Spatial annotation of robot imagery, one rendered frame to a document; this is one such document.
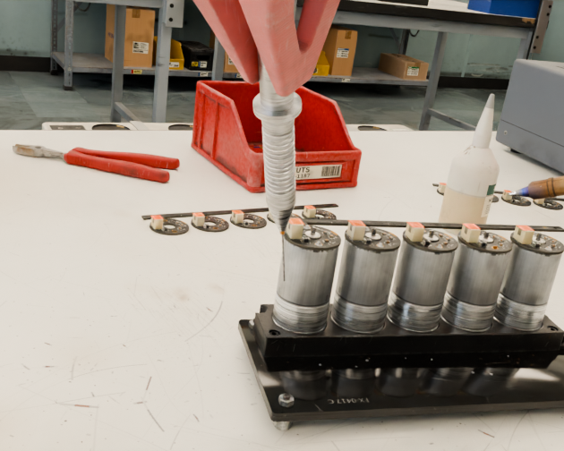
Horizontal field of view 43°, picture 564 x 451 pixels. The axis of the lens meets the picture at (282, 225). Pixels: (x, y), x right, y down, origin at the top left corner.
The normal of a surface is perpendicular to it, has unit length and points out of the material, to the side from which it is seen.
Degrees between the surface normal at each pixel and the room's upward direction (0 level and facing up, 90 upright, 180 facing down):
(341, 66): 90
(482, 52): 90
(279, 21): 114
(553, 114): 90
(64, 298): 0
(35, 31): 90
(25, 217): 0
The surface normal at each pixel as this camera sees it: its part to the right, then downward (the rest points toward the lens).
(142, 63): 0.46, 0.37
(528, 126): -0.93, 0.01
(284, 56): 0.78, 0.53
